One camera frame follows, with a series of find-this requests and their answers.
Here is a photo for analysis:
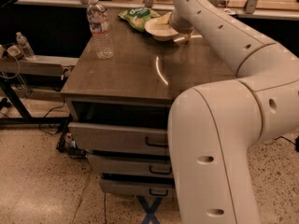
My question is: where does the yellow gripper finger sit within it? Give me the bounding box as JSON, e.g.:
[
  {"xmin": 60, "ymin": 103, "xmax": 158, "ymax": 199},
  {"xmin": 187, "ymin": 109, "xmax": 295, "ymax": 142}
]
[{"xmin": 157, "ymin": 12, "xmax": 171, "ymax": 25}]

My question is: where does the white paper bowl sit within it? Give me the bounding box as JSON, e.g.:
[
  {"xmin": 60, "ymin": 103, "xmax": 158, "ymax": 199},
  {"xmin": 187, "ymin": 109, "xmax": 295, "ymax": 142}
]
[{"xmin": 145, "ymin": 18, "xmax": 178, "ymax": 41}]

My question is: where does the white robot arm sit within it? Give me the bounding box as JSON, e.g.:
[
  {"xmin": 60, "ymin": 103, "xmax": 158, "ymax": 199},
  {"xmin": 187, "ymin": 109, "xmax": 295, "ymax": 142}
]
[{"xmin": 168, "ymin": 0, "xmax": 299, "ymax": 224}]

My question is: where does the green rice chip bag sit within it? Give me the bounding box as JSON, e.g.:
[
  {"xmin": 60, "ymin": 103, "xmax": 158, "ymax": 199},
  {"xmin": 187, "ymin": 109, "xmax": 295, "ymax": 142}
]
[{"xmin": 118, "ymin": 7, "xmax": 160, "ymax": 33}]

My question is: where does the clear plastic water bottle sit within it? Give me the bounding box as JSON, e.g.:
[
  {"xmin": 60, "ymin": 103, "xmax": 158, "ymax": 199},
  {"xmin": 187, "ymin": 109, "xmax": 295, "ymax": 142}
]
[{"xmin": 86, "ymin": 0, "xmax": 113, "ymax": 59}]

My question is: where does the grey drawer cabinet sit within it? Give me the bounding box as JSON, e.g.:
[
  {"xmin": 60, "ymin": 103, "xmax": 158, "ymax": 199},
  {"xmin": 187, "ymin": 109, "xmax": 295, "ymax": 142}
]
[{"xmin": 62, "ymin": 9, "xmax": 234, "ymax": 186}]

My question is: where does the small background water bottle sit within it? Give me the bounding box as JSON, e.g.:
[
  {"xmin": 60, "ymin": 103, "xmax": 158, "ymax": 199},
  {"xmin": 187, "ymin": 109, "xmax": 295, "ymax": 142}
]
[{"xmin": 16, "ymin": 32, "xmax": 36, "ymax": 61}]

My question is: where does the top grey drawer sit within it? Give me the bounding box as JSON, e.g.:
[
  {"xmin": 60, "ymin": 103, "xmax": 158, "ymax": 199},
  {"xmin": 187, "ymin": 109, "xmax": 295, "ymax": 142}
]
[{"xmin": 68, "ymin": 122, "xmax": 169, "ymax": 156}]

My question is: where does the grey drawer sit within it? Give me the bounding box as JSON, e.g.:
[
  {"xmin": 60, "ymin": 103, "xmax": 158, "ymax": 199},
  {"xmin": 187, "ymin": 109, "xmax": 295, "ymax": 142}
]
[
  {"xmin": 88, "ymin": 155, "xmax": 173, "ymax": 178},
  {"xmin": 68, "ymin": 122, "xmax": 169, "ymax": 156},
  {"xmin": 99, "ymin": 179, "xmax": 177, "ymax": 198}
]

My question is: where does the middle grey drawer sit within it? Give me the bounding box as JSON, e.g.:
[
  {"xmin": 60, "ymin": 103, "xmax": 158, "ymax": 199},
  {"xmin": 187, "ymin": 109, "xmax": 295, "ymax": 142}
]
[{"xmin": 88, "ymin": 155, "xmax": 173, "ymax": 178}]

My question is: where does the bottom grey drawer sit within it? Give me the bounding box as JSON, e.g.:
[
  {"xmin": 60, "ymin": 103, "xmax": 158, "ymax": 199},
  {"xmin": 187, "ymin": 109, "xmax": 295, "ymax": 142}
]
[{"xmin": 99, "ymin": 179, "xmax": 177, "ymax": 198}]

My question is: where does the black floor cable left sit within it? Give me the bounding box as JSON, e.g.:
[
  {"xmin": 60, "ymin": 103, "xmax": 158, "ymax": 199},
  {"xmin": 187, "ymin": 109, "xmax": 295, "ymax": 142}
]
[{"xmin": 37, "ymin": 98, "xmax": 68, "ymax": 137}]

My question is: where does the black floor cable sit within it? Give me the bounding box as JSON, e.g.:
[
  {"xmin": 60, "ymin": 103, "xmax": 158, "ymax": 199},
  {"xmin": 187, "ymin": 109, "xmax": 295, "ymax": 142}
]
[
  {"xmin": 37, "ymin": 98, "xmax": 68, "ymax": 137},
  {"xmin": 274, "ymin": 135, "xmax": 299, "ymax": 152}
]

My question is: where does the black side table frame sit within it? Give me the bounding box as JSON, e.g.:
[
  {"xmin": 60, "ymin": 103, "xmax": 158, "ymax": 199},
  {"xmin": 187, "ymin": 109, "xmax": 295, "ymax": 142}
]
[{"xmin": 0, "ymin": 54, "xmax": 78, "ymax": 126}]

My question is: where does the black floor cable right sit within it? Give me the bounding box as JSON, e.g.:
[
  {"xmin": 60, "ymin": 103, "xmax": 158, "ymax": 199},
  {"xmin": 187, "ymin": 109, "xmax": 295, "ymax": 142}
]
[{"xmin": 274, "ymin": 135, "xmax": 299, "ymax": 152}]

